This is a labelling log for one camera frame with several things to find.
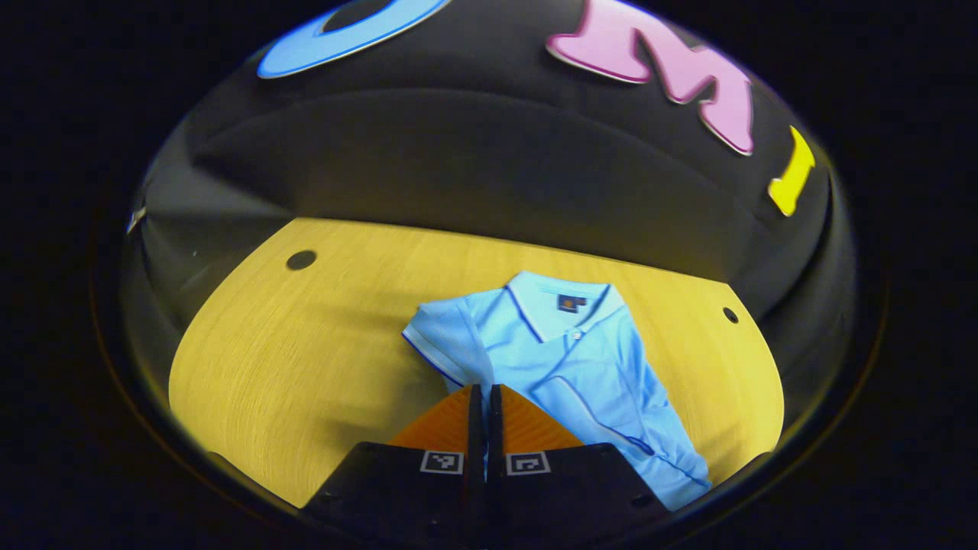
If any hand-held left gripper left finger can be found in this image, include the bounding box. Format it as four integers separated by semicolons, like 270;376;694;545
302;384;487;548

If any black backdrop cloth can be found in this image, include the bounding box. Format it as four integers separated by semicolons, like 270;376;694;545
122;0;857;398

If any light blue T-shirt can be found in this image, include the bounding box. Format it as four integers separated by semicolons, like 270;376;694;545
402;270;713;511

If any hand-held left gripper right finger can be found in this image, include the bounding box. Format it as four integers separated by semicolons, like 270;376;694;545
487;384;673;548

